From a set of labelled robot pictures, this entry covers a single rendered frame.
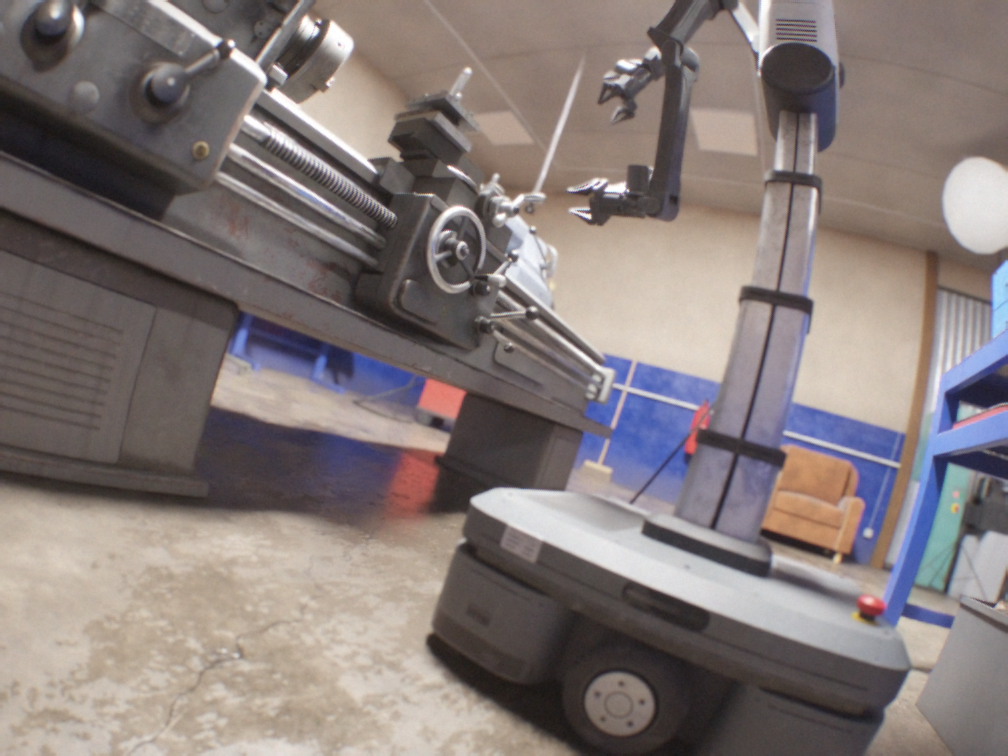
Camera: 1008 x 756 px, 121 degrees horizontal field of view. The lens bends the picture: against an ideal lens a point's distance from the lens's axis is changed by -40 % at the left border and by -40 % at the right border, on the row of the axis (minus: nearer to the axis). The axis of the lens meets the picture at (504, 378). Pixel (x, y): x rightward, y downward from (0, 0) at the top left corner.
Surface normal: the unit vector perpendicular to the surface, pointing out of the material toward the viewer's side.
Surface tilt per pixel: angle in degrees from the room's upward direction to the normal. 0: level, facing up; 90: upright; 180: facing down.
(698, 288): 90
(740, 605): 45
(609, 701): 90
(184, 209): 90
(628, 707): 90
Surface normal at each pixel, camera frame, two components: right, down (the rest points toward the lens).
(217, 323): 0.82, 0.24
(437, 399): -0.17, -0.12
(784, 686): -0.52, -0.23
